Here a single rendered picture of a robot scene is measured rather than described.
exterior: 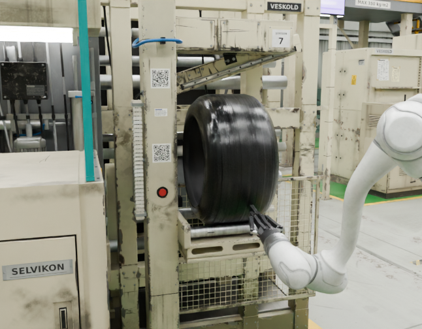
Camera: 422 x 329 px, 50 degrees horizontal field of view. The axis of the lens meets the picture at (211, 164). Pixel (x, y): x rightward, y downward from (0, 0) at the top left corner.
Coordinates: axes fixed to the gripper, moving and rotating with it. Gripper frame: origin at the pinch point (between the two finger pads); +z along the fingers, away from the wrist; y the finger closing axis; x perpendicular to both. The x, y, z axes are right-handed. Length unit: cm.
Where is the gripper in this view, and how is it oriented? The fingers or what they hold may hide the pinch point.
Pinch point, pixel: (254, 212)
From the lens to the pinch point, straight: 177.1
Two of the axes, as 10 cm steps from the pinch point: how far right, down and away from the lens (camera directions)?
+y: -9.6, 0.4, -2.7
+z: -2.6, -4.2, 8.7
